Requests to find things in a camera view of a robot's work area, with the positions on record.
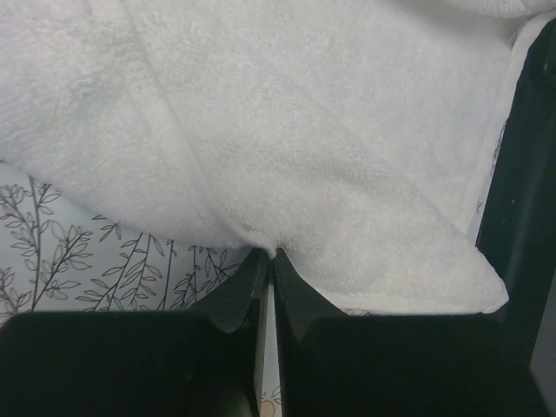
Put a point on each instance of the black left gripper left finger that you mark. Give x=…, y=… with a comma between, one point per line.
x=197, y=362

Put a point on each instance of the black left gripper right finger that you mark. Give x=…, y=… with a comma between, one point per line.
x=337, y=364

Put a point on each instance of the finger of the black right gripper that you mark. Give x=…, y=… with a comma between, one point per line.
x=517, y=231

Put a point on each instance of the floral patterned table mat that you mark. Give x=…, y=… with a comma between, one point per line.
x=57, y=257

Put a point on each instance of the white towel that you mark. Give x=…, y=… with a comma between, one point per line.
x=356, y=136

